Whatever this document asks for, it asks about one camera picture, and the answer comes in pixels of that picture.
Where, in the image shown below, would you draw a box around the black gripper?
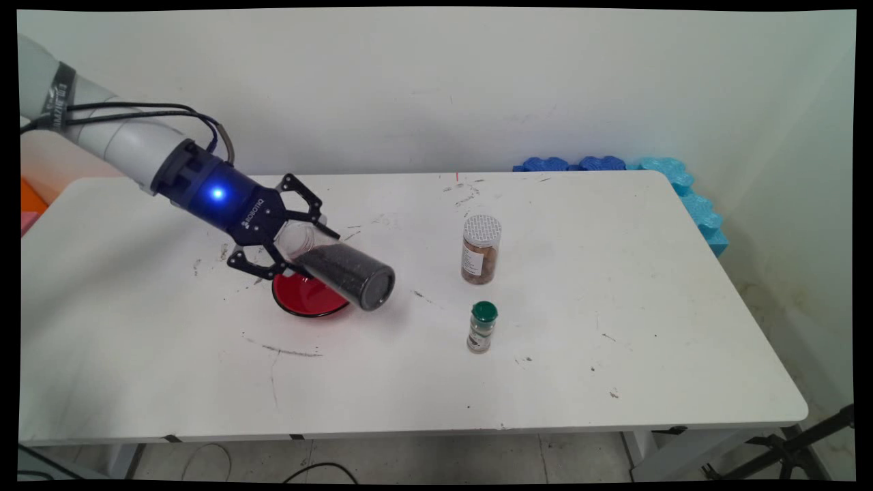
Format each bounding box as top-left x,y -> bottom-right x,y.
151,139 -> 342,280

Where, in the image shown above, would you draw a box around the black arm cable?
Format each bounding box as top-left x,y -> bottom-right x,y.
20,102 -> 237,166
20,109 -> 220,155

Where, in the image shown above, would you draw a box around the black floor cable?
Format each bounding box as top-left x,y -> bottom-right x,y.
283,462 -> 359,484

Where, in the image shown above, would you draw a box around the black velcro strap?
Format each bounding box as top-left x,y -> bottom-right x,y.
40,61 -> 77,134

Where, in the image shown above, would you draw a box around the thin grey floor cable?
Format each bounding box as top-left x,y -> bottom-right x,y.
181,443 -> 233,482

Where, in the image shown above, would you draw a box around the black tripod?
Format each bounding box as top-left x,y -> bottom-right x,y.
702,404 -> 855,481

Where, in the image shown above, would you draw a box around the small spice bottle green cap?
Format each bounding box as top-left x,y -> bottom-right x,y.
467,301 -> 499,354

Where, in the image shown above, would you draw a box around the light blue foam tile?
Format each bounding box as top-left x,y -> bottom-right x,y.
626,157 -> 729,258

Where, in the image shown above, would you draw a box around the orange box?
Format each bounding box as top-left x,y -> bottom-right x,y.
20,179 -> 50,219

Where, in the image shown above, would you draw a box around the clear plastic jar black seeds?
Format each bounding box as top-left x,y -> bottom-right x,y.
273,218 -> 398,313

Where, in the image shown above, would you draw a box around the white table leg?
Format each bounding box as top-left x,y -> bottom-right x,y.
106,443 -> 147,479

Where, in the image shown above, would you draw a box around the red bowl black rim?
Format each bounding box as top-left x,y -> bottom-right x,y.
271,269 -> 353,318

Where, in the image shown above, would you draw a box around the nut jar white lid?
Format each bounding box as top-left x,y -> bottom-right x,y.
460,214 -> 503,286

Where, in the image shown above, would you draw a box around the white table leg frame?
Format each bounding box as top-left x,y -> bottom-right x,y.
622,428 -> 807,482

